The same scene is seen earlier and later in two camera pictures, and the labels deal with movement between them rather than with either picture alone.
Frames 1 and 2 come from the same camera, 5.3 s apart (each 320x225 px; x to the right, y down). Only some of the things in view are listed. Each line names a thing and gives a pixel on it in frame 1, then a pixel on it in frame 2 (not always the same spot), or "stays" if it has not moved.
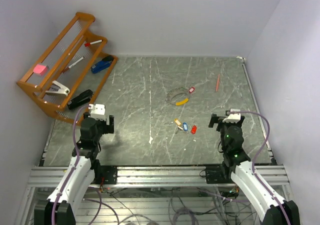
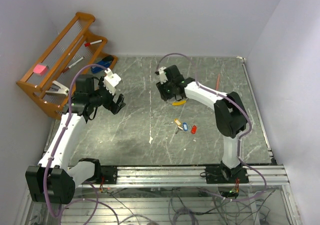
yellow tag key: (179, 123) stays
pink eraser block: (40, 69) stays
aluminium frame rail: (50, 176) stays
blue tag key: (185, 128) stays
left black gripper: (107, 128) -> (113, 106)
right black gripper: (215, 119) -> (164, 95)
